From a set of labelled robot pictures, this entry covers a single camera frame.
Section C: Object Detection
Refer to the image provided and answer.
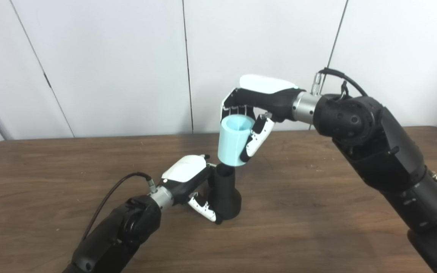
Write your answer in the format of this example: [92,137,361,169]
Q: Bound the black flared nozzle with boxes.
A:
[207,163,242,224]

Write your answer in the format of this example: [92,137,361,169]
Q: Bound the light-blue hose piece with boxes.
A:
[217,116,256,166]

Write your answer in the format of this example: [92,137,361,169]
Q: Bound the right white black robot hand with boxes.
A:
[220,74,302,163]

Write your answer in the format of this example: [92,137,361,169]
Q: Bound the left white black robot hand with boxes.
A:
[158,154,223,224]

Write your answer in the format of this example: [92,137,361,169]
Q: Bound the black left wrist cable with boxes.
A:
[81,172,157,241]

